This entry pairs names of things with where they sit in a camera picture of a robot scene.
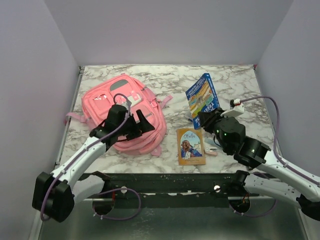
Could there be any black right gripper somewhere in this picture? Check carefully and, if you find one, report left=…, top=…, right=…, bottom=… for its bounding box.
left=198, top=106, right=232, bottom=153

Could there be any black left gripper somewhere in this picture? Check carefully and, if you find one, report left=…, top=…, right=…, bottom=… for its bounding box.
left=117, top=109, right=155, bottom=141

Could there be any blue treehouse book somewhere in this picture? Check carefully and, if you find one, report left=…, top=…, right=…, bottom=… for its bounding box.
left=185, top=73, right=220, bottom=130

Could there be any pink student backpack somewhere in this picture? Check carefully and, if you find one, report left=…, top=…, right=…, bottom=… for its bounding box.
left=65, top=73, right=173, bottom=157

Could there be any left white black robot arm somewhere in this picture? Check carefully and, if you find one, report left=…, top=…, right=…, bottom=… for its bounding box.
left=32, top=104, right=155, bottom=223

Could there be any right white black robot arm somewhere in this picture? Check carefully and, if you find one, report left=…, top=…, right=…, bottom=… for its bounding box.
left=197, top=108, right=320, bottom=221

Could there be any pink small stapler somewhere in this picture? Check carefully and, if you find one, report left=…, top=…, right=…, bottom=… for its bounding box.
left=204, top=147, right=218, bottom=156

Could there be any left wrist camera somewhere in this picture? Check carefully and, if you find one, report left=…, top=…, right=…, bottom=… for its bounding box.
left=120, top=95, right=142, bottom=108

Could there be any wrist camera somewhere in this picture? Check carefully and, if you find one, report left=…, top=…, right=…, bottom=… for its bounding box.
left=220, top=98, right=245, bottom=118
left=120, top=95, right=142, bottom=108

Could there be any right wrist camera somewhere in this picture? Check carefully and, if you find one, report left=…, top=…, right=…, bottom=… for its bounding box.
left=220, top=98, right=245, bottom=118

